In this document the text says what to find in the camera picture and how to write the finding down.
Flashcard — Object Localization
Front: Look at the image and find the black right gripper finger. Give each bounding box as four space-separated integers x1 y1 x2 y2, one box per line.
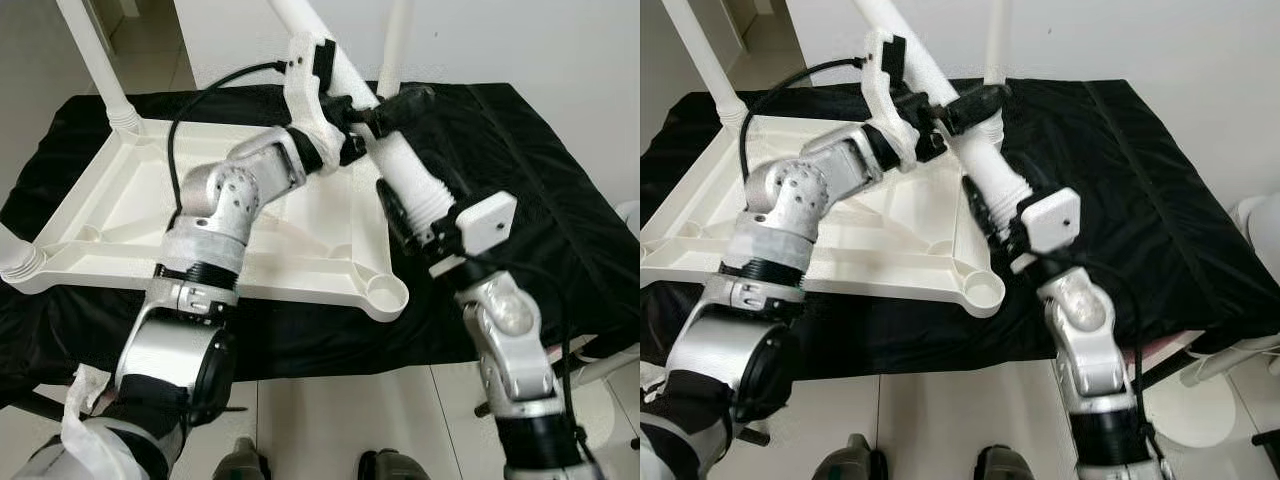
376 178 416 251
965 175 1006 246

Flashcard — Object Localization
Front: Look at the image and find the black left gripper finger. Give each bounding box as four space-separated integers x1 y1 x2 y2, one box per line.
945 82 1011 129
375 85 438 133

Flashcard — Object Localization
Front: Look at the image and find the grey right robot foot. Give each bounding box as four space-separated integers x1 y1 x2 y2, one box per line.
975 445 1036 480
358 448 431 480

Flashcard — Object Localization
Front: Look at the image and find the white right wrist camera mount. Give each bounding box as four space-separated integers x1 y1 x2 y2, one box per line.
1010 187 1083 273
428 192 519 281

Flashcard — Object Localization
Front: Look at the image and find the white crumpled plastic wrap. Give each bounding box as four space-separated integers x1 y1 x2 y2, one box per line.
60 362 123 480

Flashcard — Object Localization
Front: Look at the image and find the grey left robot foot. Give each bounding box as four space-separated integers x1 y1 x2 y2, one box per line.
215 437 271 480
815 433 889 480

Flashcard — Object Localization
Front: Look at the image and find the white plastic table leg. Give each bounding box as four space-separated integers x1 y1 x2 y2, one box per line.
975 0 1013 151
55 0 146 136
378 0 416 101
855 0 1041 226
0 228 49 291
662 0 749 129
268 0 461 233

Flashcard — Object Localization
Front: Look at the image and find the grey robot foot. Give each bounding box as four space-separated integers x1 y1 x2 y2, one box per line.
358 448 431 480
975 445 1036 480
815 433 889 480
215 437 271 480

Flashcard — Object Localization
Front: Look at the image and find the white plastic table top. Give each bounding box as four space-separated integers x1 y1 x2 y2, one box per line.
0 115 411 323
640 112 1006 319

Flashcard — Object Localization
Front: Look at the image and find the black cloth table cover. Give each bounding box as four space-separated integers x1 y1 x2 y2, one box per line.
0 82 641 401
640 78 1280 376

